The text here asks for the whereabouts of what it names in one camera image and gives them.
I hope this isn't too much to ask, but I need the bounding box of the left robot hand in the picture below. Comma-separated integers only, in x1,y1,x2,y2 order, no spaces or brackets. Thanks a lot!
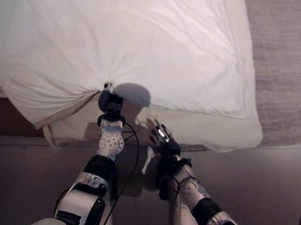
96,80,127,119

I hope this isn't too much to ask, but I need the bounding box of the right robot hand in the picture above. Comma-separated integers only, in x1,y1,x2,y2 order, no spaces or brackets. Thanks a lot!
141,117,186,164

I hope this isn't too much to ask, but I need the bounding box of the white duvet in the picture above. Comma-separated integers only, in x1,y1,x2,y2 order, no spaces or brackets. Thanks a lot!
0,0,267,156

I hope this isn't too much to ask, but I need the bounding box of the grey-brown rug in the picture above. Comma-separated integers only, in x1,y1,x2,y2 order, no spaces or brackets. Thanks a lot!
222,0,301,154

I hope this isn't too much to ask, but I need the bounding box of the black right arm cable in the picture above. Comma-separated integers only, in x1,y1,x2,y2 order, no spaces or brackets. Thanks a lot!
165,163,210,225

